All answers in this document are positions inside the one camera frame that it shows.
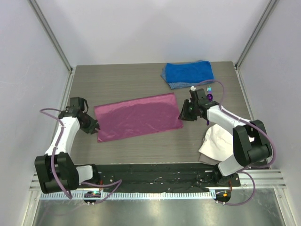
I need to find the aluminium front rail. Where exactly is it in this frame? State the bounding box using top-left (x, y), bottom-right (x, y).
top-left (30, 169), bottom-right (287, 189)

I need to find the magenta satin napkin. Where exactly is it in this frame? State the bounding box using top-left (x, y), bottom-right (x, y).
top-left (94, 93), bottom-right (183, 143)

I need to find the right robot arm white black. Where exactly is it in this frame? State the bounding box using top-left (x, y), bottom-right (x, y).
top-left (179, 86), bottom-right (273, 186)

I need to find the blue terry towel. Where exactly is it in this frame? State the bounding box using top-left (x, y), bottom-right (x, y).
top-left (165, 61), bottom-right (215, 83)

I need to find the blue striped cloth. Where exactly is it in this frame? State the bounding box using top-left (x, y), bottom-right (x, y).
top-left (160, 59), bottom-right (217, 90)

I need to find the aluminium frame post right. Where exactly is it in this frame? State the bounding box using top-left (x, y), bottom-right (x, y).
top-left (234, 0), bottom-right (280, 69)

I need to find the aluminium frame post left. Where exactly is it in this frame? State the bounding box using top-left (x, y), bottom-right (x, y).
top-left (27, 0), bottom-right (73, 73)

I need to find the iridescent purple spoon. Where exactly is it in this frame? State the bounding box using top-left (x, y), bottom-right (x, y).
top-left (206, 92), bottom-right (213, 126)

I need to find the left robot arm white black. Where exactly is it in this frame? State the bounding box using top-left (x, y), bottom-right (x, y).
top-left (34, 97), bottom-right (100, 197)

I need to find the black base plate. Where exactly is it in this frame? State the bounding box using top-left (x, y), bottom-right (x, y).
top-left (90, 162), bottom-right (240, 193)

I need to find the white slotted cable duct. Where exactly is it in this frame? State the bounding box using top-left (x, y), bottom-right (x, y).
top-left (40, 191), bottom-right (216, 201)

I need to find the white folded cloth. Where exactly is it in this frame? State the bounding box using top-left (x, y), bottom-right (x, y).
top-left (198, 124), bottom-right (233, 162)

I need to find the aluminium frame post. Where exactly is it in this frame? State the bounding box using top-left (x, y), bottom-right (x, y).
top-left (234, 0), bottom-right (280, 69)
top-left (27, 0), bottom-right (73, 73)

